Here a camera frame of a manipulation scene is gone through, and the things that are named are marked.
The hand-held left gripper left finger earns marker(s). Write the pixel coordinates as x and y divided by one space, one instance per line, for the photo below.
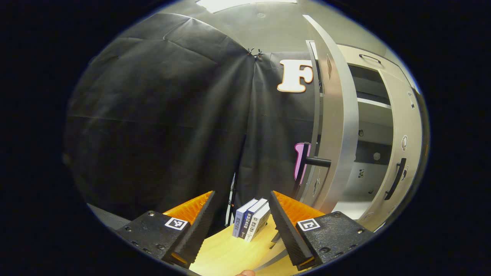
195 234

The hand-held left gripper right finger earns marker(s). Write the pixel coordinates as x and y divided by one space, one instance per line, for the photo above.
289 237

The white cabinet door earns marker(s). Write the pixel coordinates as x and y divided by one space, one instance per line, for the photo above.
341 115
402 115

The white and grey cabinet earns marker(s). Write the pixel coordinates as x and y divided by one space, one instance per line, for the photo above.
374 126

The white cabinet shelf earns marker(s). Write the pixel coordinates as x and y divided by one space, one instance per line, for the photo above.
374 102

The white cabinet drawer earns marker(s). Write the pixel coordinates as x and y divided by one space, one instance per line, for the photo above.
353 53

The white book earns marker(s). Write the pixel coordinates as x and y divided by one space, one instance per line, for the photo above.
259 224

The dark blue book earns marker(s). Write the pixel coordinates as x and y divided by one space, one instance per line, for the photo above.
249 222

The light purple book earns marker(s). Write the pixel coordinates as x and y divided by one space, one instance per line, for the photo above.
239 222

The black stand pole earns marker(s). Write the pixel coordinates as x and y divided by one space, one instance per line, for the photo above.
237 180

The black backdrop cloth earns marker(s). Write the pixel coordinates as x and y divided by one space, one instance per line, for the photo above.
268 134
153 115

